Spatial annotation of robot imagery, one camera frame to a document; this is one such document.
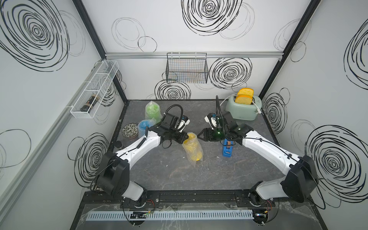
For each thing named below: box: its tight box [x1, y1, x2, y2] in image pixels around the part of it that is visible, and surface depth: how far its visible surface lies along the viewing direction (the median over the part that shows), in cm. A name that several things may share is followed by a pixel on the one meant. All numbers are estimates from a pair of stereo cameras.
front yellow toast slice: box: [234, 93, 254, 105], surface depth 98 cm
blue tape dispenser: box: [222, 138, 234, 158], surface depth 91 cm
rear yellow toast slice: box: [237, 87, 255, 98], surface depth 98 cm
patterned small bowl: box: [121, 123, 139, 139], surface depth 101 cm
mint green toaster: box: [225, 93, 263, 121], surface depth 99 cm
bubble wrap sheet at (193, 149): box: [182, 131, 204, 168], surface depth 82 cm
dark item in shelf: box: [80, 94, 100, 114], surface depth 68 cm
